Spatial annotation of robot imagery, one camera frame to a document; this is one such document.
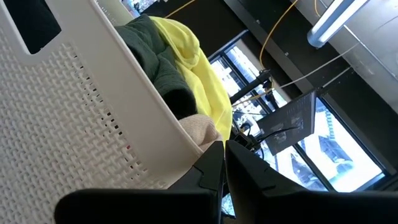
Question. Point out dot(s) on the dark green garment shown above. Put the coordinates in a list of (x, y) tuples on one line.
[(155, 62)]

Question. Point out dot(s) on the white woven plastic laundry basket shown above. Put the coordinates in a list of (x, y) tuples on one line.
[(62, 124)]

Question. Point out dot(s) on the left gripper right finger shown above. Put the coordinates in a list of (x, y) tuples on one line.
[(311, 208)]

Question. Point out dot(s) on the neon yellow garment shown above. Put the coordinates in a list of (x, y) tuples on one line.
[(202, 81)]

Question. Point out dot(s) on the pale pink garment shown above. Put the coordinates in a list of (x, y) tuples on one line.
[(199, 130)]

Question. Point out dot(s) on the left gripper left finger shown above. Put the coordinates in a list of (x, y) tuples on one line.
[(140, 207)]

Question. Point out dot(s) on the black monitor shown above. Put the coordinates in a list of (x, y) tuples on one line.
[(289, 121)]

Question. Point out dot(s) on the long ceiling light tube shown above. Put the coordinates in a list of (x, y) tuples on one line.
[(329, 25)]

